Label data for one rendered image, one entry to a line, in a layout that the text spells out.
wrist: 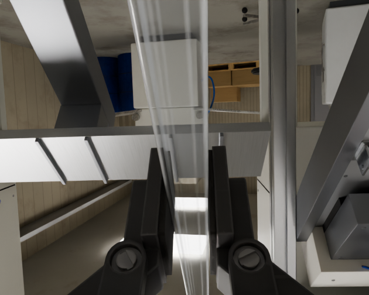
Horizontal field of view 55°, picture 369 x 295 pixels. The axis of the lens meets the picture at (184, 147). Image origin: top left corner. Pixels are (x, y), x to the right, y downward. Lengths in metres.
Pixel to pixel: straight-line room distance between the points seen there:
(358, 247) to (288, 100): 0.26
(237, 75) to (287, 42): 6.39
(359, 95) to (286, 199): 0.31
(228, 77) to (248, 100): 1.17
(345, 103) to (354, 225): 0.18
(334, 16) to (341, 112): 3.17
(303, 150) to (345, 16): 2.88
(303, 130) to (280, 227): 0.22
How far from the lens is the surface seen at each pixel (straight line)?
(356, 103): 0.42
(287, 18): 0.66
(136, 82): 4.44
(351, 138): 0.45
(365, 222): 0.54
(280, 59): 0.65
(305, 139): 0.79
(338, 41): 3.57
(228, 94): 7.45
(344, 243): 0.59
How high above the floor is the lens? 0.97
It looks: 5 degrees up
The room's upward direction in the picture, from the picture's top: 178 degrees clockwise
